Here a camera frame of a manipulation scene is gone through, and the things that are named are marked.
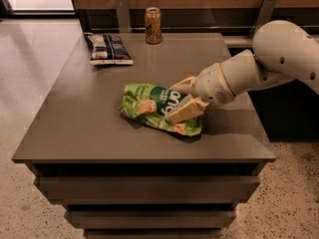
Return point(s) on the green rice chip bag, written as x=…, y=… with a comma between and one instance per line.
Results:
x=148, y=104

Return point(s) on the metal bracket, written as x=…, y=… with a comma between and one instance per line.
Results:
x=263, y=15
x=123, y=15

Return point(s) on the grey drawer cabinet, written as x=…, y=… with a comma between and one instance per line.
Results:
x=118, y=179

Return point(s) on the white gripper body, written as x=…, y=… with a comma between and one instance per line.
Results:
x=209, y=84

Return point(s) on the wooden wall counter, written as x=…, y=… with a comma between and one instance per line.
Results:
x=227, y=17

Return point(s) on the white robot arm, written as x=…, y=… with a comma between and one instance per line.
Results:
x=281, y=52

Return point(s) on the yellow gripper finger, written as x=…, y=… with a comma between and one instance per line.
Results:
x=188, y=108
x=186, y=86

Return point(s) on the blue white snack bag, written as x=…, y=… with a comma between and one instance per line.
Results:
x=107, y=50

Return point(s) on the orange soda can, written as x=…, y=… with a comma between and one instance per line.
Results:
x=153, y=25

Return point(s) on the left metal bracket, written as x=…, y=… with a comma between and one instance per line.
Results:
x=123, y=15

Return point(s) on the right metal bracket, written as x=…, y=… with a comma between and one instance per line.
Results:
x=263, y=15

